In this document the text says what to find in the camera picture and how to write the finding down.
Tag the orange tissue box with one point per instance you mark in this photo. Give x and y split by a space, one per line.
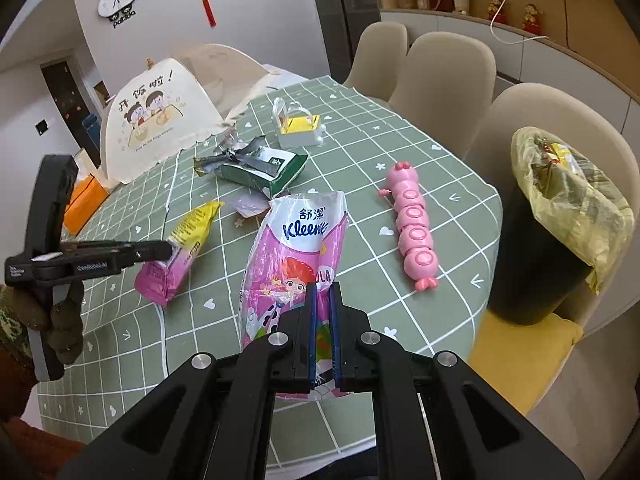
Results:
86 198

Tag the black trash bin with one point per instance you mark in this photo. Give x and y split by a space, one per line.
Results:
535 272

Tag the cream mesh food cover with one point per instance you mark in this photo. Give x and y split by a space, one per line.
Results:
177 103

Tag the pink caterpillar toy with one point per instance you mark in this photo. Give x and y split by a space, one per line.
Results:
415 241

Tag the yellow pink snack packet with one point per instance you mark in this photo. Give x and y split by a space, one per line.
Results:
158 281

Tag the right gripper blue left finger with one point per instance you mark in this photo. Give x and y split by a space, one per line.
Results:
311 301

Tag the yellow seat cushion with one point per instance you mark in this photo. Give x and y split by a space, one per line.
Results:
521 362

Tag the yellow trash bag liner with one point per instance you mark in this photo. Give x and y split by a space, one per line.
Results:
573 199

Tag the right red fortune figurine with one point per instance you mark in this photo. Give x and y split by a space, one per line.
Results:
532 20

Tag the middle beige dining chair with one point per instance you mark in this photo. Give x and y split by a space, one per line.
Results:
445 87

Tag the far beige dining chair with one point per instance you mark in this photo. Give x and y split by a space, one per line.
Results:
382 49

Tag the green silver snack bag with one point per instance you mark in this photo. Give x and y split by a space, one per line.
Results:
253 164

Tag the green grid tablecloth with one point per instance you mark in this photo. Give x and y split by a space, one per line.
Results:
131 344

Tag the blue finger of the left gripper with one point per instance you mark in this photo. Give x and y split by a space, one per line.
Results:
152 250

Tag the pink kleenex tissue pack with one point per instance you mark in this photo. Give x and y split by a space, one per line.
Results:
300 241

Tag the left red fortune figurine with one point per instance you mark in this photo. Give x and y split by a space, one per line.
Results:
495 12

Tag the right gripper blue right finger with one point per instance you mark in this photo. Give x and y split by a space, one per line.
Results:
334 297

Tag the red fortune figurine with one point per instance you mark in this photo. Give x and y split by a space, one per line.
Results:
532 20
495 12

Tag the near beige dining chair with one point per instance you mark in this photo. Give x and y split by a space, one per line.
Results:
550 109

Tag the beige dining chair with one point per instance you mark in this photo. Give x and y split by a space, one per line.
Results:
550 109
382 49
445 87

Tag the white yellow toy cart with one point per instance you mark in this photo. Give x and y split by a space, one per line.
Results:
296 127

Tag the person's left hand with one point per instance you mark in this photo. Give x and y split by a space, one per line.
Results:
61 325

